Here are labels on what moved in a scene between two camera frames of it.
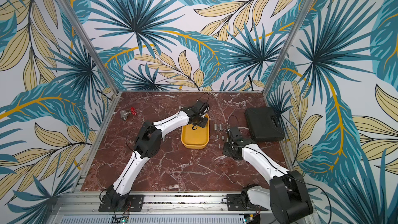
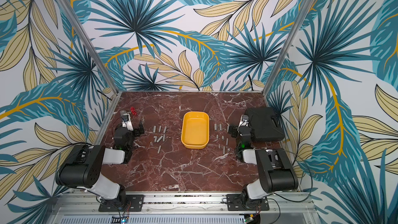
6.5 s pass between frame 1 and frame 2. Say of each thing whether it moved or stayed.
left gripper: moved
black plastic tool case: stayed
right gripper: moved
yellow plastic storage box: stayed
